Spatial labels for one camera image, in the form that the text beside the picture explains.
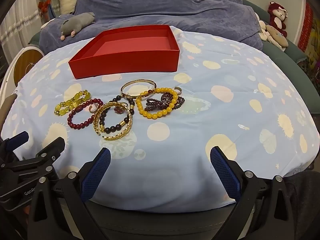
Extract white plush toy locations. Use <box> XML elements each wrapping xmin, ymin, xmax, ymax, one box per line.
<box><xmin>257</xmin><ymin>20</ymin><xmax>269</xmax><ymax>42</ymax></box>

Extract dark red bead bracelet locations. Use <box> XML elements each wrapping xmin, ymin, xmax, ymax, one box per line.
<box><xmin>67</xmin><ymin>99</ymin><xmax>104</xmax><ymax>130</ymax></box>

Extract beige cookie plush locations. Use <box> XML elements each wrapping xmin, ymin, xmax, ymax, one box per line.
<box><xmin>265</xmin><ymin>24</ymin><xmax>289</xmax><ymax>48</ymax></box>

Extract red flower ring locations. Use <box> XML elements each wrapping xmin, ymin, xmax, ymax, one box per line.
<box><xmin>113</xmin><ymin>102</ymin><xmax>129</xmax><ymax>115</ymax></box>

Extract gold woven chain bracelet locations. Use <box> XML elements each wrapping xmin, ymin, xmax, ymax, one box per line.
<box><xmin>94</xmin><ymin>102</ymin><xmax>133</xmax><ymax>140</ymax></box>

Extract blue curtain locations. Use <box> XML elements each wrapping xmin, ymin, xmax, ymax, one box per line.
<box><xmin>45</xmin><ymin>0</ymin><xmax>59</xmax><ymax>20</ymax></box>

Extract blue-grey blanket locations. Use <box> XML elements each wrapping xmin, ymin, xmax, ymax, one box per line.
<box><xmin>39</xmin><ymin>0</ymin><xmax>264</xmax><ymax>55</ymax></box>

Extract thin gold bangle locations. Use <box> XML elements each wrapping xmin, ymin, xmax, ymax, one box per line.
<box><xmin>120</xmin><ymin>79</ymin><xmax>157</xmax><ymax>100</ymax></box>

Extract green sofa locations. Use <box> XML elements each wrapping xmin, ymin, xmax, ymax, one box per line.
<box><xmin>241</xmin><ymin>0</ymin><xmax>316</xmax><ymax>93</ymax></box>

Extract white device with wooden disc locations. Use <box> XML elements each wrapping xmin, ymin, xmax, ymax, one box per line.
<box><xmin>0</xmin><ymin>44</ymin><xmax>45</xmax><ymax>98</ymax></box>

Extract red bow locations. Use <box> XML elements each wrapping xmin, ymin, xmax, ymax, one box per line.
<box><xmin>38</xmin><ymin>0</ymin><xmax>52</xmax><ymax>13</ymax></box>

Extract yellow amber bead bracelet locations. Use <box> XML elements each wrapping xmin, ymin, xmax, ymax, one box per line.
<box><xmin>136</xmin><ymin>87</ymin><xmax>178</xmax><ymax>120</ymax></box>

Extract white curtain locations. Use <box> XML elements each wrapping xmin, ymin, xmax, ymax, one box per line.
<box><xmin>0</xmin><ymin>0</ymin><xmax>54</xmax><ymax>48</ymax></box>

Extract red cardboard box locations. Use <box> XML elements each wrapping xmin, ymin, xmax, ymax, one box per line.
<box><xmin>68</xmin><ymin>25</ymin><xmax>180</xmax><ymax>80</ymax></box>

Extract grey plush mouse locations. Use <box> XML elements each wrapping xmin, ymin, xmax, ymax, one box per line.
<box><xmin>60</xmin><ymin>12</ymin><xmax>96</xmax><ymax>40</ymax></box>

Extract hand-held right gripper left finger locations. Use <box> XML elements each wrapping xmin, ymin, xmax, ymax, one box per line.
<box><xmin>27</xmin><ymin>147</ymin><xmax>112</xmax><ymax>240</ymax></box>

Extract purple garnet bead bracelet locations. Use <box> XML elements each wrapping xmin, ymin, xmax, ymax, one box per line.
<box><xmin>145</xmin><ymin>92</ymin><xmax>186</xmax><ymax>112</ymax></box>

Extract dark bead bracelet gold spacers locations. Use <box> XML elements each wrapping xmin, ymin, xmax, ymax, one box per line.
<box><xmin>99</xmin><ymin>95</ymin><xmax>135</xmax><ymax>134</ymax></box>

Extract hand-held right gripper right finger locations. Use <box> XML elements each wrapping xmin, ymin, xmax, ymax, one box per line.
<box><xmin>209</xmin><ymin>146</ymin><xmax>294</xmax><ymax>240</ymax></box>

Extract red plush monkey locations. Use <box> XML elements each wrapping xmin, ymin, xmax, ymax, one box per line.
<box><xmin>267</xmin><ymin>1</ymin><xmax>288</xmax><ymax>38</ymax></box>

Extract yellow-green bead bracelet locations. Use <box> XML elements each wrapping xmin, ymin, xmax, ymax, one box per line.
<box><xmin>54</xmin><ymin>89</ymin><xmax>91</xmax><ymax>117</ymax></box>

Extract dark cloth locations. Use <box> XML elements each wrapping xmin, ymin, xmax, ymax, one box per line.
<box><xmin>285</xmin><ymin>169</ymin><xmax>320</xmax><ymax>240</ymax></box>

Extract red wall banner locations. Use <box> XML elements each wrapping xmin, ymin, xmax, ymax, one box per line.
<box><xmin>297</xmin><ymin>1</ymin><xmax>314</xmax><ymax>53</ymax></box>

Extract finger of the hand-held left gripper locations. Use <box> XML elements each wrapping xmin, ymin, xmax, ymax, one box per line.
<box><xmin>0</xmin><ymin>131</ymin><xmax>30</xmax><ymax>160</ymax></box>
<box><xmin>0</xmin><ymin>137</ymin><xmax>66</xmax><ymax>179</ymax></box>

